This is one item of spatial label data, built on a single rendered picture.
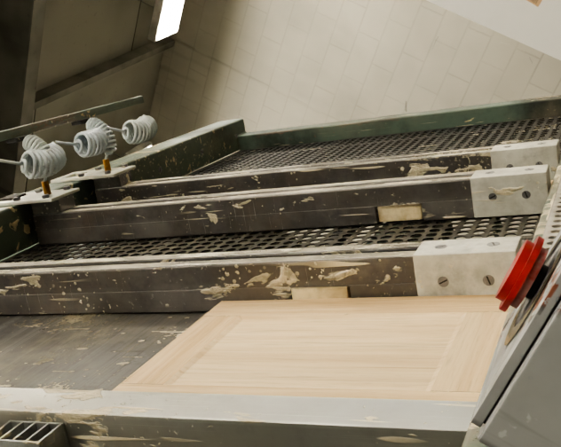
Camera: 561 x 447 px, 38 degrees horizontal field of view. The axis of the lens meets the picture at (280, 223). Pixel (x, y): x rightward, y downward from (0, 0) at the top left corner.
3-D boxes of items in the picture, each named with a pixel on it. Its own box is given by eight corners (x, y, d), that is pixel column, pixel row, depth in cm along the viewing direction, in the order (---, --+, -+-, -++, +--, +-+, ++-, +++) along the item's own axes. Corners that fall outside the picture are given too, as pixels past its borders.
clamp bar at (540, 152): (559, 183, 152) (548, 56, 147) (59, 222, 201) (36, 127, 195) (563, 171, 161) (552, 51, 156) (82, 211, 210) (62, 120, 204)
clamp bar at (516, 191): (549, 216, 132) (535, 70, 126) (-5, 250, 180) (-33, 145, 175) (553, 200, 141) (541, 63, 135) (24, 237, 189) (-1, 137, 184)
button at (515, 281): (569, 269, 36) (525, 247, 36) (526, 339, 37) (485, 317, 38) (574, 242, 39) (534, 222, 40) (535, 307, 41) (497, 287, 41)
